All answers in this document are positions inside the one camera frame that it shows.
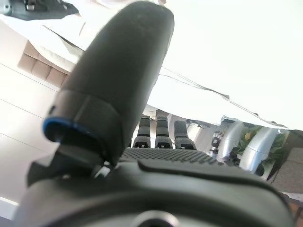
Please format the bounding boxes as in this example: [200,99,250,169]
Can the large bed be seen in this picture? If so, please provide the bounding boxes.
[0,0,303,133]

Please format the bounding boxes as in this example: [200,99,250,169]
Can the idle robot black hand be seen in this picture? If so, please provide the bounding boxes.
[211,131,224,156]

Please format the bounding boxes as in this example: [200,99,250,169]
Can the green potted plant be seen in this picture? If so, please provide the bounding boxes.
[236,124,293,171]

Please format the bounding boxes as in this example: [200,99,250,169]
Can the white duvet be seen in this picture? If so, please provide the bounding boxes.
[0,14,86,71]

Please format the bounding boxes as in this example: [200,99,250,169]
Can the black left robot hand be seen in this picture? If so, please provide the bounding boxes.
[14,1,296,227]

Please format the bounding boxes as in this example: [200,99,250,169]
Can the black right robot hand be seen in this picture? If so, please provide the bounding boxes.
[14,0,80,21]

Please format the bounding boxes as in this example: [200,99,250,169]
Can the tufted upholstered headboard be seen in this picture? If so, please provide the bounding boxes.
[18,40,71,89]

